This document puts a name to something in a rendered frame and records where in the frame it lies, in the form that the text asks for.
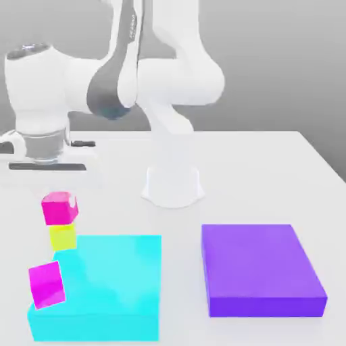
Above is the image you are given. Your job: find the small pink cube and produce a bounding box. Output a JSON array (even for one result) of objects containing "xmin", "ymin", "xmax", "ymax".
[{"xmin": 41, "ymin": 191, "xmax": 80, "ymax": 226}]

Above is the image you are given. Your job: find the small yellow cube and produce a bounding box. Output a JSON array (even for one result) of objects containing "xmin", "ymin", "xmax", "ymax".
[{"xmin": 49, "ymin": 223, "xmax": 78, "ymax": 253}]

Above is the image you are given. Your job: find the large purple box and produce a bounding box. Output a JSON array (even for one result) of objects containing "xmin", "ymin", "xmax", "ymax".
[{"xmin": 201, "ymin": 223, "xmax": 328, "ymax": 318}]

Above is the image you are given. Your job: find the large cyan box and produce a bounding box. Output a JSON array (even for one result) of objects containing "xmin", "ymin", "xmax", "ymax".
[{"xmin": 26, "ymin": 234, "xmax": 163, "ymax": 343}]

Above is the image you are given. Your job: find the small magenta cube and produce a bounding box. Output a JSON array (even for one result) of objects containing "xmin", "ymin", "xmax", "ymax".
[{"xmin": 28, "ymin": 260, "xmax": 67, "ymax": 311}]

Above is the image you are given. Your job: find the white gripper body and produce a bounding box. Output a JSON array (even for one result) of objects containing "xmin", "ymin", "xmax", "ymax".
[{"xmin": 0, "ymin": 151, "xmax": 102, "ymax": 190}]

